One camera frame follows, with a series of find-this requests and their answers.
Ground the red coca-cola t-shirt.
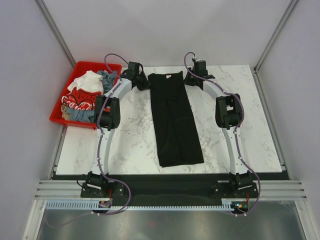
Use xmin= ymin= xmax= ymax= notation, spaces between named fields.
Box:
xmin=61 ymin=88 xmax=102 ymax=111

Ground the white slotted cable duct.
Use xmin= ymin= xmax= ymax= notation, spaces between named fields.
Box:
xmin=45 ymin=199 xmax=250 ymax=213

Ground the left aluminium frame post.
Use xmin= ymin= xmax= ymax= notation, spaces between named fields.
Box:
xmin=34 ymin=0 xmax=76 ymax=68

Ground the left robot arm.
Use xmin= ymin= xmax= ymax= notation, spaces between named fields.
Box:
xmin=86 ymin=61 xmax=150 ymax=197

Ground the red plastic bin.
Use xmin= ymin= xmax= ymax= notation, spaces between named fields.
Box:
xmin=49 ymin=61 xmax=122 ymax=130

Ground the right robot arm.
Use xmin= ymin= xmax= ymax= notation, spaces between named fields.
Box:
xmin=185 ymin=56 xmax=253 ymax=197

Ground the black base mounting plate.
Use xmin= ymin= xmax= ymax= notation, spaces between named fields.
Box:
xmin=80 ymin=173 xmax=258 ymax=206

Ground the grey-blue t-shirt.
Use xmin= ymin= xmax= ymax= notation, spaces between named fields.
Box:
xmin=70 ymin=70 xmax=117 ymax=123

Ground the right aluminium frame post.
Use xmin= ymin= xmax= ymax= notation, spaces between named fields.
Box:
xmin=253 ymin=0 xmax=300 ymax=74

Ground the aluminium frame post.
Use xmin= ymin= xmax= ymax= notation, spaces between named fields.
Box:
xmin=253 ymin=0 xmax=300 ymax=74
xmin=34 ymin=0 xmax=76 ymax=68

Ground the black t-shirt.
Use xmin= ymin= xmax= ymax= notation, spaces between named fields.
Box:
xmin=148 ymin=71 xmax=204 ymax=168

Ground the white t-shirt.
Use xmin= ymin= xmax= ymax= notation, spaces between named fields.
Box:
xmin=67 ymin=70 xmax=104 ymax=93

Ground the beige garment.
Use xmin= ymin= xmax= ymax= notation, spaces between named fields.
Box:
xmin=60 ymin=104 xmax=74 ymax=121

